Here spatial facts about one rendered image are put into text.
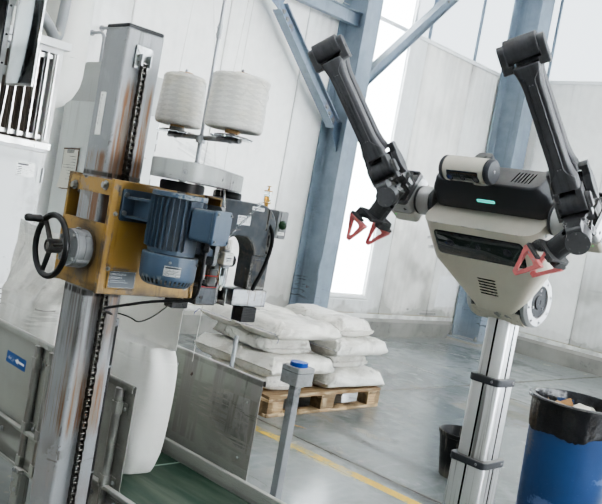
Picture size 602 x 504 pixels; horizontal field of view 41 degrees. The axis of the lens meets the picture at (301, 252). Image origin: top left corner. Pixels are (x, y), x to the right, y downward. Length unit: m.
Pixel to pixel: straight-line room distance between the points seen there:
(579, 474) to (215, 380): 1.97
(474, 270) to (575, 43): 8.96
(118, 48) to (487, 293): 1.27
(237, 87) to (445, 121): 8.12
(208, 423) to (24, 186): 2.53
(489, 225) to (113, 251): 1.04
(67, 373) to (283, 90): 6.06
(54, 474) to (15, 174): 2.96
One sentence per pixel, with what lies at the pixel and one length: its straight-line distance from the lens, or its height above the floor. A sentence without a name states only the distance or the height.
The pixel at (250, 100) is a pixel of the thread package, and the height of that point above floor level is 1.61.
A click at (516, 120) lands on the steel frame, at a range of 11.03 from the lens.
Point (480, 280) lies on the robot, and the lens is 2.42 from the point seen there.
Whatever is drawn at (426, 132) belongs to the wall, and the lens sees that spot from 9.92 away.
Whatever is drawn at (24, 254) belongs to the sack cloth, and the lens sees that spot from 3.53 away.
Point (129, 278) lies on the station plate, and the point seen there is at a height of 1.07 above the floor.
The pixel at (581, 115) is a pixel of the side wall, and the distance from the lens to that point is 10.91.
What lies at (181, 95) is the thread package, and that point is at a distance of 2.41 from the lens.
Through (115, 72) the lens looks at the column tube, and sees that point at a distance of 2.28.
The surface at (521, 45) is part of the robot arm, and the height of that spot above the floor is 1.80.
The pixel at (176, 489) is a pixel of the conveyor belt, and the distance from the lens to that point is 2.73.
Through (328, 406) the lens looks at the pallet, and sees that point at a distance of 5.64.
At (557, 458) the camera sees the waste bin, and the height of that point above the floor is 0.38.
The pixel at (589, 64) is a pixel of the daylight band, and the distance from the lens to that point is 11.07.
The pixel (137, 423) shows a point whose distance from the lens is 2.73.
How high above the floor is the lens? 1.35
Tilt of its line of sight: 3 degrees down
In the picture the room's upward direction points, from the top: 10 degrees clockwise
